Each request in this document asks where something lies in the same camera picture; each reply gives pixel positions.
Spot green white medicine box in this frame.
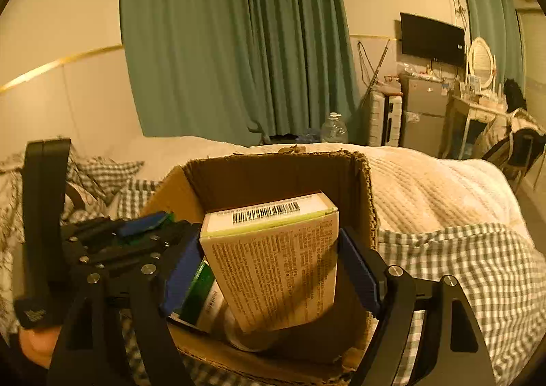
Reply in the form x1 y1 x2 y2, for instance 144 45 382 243
169 258 225 334

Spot beige printed medicine box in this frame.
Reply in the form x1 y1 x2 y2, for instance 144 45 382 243
200 192 340 333

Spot person's hand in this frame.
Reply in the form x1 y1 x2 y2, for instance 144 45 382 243
18 326 62 369

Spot floral duvet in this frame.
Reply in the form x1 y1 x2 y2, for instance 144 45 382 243
1 147 106 228

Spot grey checked bed sheet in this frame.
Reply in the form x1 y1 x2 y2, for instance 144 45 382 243
0 155 546 386

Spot brown cardboard box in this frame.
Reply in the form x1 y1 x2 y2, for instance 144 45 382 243
141 147 377 385

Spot cream knitted blanket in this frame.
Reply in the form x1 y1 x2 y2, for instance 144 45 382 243
105 137 531 240

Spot chair with clothes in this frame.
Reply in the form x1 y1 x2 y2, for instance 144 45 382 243
472 79 545 190

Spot white stacked storage crates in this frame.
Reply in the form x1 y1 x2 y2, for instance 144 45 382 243
364 86 403 147

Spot white dressing table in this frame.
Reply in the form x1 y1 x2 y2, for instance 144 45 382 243
438 95 507 159

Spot large clear water bottle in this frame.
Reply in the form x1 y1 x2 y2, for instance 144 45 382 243
320 112 349 144

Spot grey mini fridge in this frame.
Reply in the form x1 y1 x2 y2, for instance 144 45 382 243
400 74 449 157

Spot white oval vanity mirror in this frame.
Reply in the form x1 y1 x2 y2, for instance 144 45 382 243
466 37 497 91

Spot green curtain by wardrobe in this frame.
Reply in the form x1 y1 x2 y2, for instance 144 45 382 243
466 0 525 86

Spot white louvred wardrobe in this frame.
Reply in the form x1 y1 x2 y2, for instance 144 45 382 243
518 10 546 124

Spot black wall television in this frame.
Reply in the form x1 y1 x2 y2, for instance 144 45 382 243
401 13 465 67

